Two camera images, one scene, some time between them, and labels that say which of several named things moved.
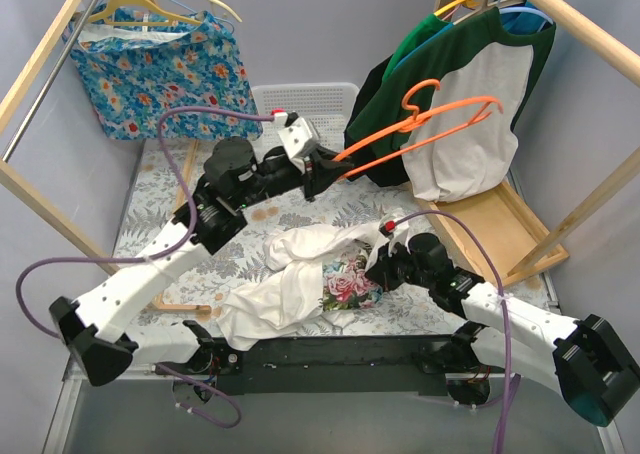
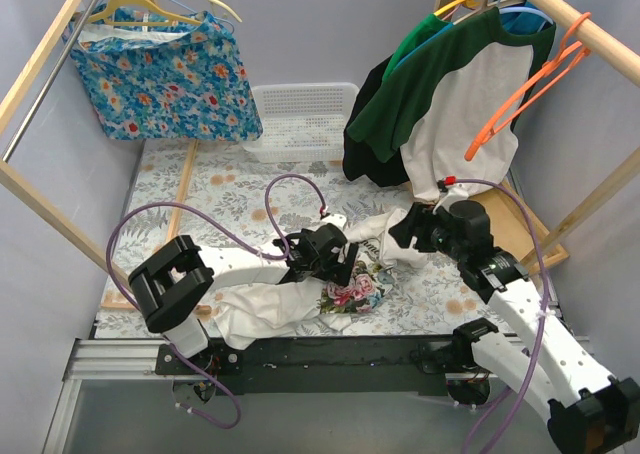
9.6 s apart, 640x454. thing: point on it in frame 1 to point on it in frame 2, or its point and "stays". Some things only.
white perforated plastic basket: [325, 107] stays
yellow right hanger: [471, 1] stays
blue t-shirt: [523, 22] stays
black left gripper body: [310, 177] to [340, 262]
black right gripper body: [382, 270] to [417, 229]
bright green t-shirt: [428, 26] stays
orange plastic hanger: [484, 111] to [571, 53]
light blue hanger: [523, 9] stays
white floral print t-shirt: [318, 278] stays
